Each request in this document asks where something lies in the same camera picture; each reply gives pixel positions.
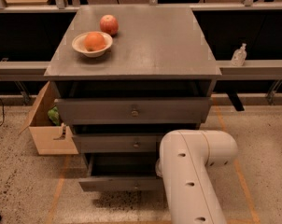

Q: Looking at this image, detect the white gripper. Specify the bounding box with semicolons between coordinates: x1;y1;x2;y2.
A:
155;159;162;177

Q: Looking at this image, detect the grey bottom drawer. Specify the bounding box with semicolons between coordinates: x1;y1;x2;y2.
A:
78;152;163;191

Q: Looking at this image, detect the grey drawer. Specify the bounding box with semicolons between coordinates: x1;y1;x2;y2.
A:
78;152;163;191
73;133;162;153
55;98;211;125

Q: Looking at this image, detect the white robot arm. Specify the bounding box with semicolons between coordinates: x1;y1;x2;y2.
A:
156;130;238;224

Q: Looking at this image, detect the grey top drawer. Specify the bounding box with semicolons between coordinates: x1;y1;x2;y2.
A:
55;98;211;125

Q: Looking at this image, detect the grey middle drawer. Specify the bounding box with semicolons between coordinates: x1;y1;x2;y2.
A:
73;133;162;153

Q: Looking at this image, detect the grey wooden drawer cabinet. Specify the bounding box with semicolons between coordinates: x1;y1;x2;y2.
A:
43;5;222;173

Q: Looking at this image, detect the cardboard box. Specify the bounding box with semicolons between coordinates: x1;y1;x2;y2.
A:
20;82;78;155

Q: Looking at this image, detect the green item in box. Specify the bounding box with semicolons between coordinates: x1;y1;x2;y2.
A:
48;106;62;126

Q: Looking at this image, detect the clear sanitizer pump bottle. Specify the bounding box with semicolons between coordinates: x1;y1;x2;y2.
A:
231;43;247;66

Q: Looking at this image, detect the orange fruit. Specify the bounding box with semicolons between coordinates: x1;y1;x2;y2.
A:
84;32;106;51

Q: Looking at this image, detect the white ceramic bowl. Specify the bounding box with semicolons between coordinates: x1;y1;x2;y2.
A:
72;32;113;58

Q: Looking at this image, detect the red apple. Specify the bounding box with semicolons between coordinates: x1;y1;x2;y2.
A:
100;15;119;35

